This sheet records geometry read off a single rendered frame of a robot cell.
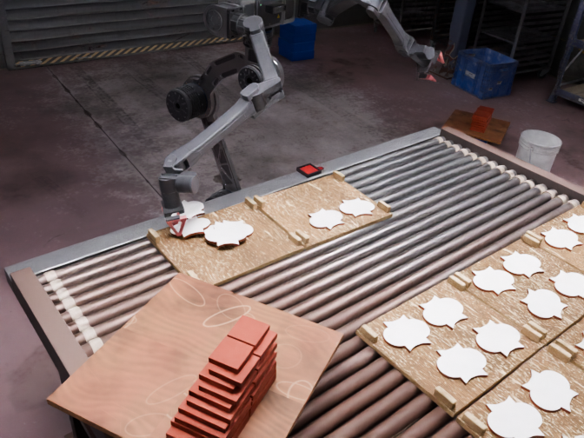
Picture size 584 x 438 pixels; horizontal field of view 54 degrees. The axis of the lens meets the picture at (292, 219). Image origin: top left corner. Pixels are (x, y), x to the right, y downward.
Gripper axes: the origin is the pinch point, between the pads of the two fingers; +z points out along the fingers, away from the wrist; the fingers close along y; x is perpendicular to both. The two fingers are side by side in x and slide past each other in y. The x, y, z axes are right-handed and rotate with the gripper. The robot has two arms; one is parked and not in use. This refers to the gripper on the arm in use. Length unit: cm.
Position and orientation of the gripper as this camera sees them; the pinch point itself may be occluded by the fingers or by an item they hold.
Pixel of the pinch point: (176, 228)
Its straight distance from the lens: 198.5
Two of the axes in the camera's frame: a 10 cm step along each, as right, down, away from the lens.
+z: 0.7, 8.7, 4.8
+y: -3.3, -4.3, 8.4
